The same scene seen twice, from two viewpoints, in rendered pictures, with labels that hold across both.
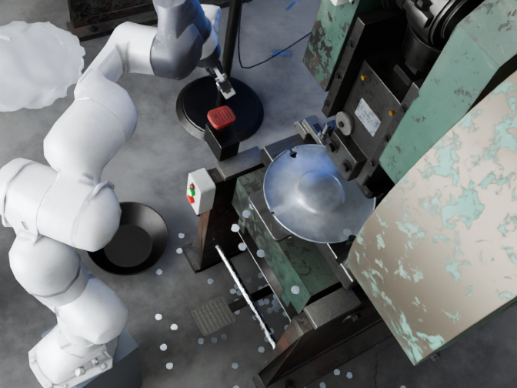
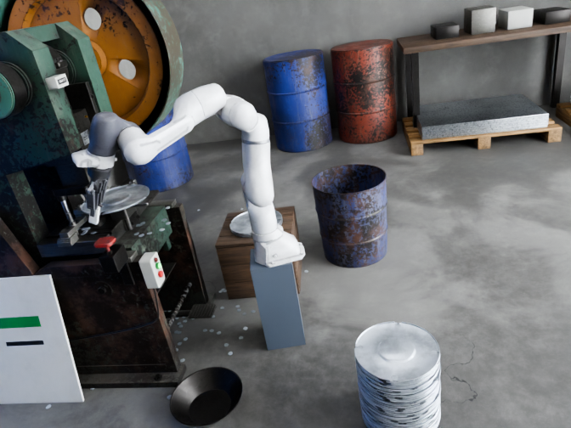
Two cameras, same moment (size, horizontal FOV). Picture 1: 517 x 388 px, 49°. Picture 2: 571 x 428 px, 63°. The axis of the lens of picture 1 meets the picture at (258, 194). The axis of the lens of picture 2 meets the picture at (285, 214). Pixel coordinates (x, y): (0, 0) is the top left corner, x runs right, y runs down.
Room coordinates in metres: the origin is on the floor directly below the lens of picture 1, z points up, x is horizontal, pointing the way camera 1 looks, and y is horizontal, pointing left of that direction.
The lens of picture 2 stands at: (1.31, 1.82, 1.51)
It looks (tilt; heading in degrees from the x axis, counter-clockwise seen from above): 26 degrees down; 235
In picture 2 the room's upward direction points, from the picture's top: 10 degrees counter-clockwise
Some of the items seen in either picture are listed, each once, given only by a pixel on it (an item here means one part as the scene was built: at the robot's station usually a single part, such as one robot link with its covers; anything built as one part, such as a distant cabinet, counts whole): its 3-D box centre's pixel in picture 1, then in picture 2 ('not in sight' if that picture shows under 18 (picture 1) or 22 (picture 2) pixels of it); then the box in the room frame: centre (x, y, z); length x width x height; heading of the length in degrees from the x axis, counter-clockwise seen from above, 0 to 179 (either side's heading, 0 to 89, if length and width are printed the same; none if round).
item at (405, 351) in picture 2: not in sight; (396, 349); (0.36, 0.98, 0.31); 0.29 x 0.29 x 0.01
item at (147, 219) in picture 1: (128, 241); (208, 400); (0.87, 0.41, 0.04); 0.30 x 0.30 x 0.07
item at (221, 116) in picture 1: (220, 123); (107, 249); (0.98, 0.16, 0.72); 0.07 x 0.06 x 0.08; 134
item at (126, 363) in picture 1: (97, 362); (278, 297); (0.38, 0.31, 0.23); 0.18 x 0.18 x 0.45; 55
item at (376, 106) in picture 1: (379, 118); (78, 145); (0.87, -0.21, 1.04); 0.17 x 0.15 x 0.30; 134
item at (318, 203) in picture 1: (319, 192); (115, 199); (0.81, -0.15, 0.78); 0.29 x 0.29 x 0.01
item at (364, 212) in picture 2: not in sight; (352, 215); (-0.38, 0.05, 0.24); 0.42 x 0.42 x 0.48
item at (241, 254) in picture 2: not in sight; (262, 251); (0.14, -0.16, 0.18); 0.40 x 0.38 x 0.35; 137
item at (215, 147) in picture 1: (220, 150); (118, 269); (0.97, 0.14, 0.62); 0.10 x 0.06 x 0.20; 44
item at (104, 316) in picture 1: (91, 316); (257, 199); (0.37, 0.28, 0.71); 0.18 x 0.11 x 0.25; 66
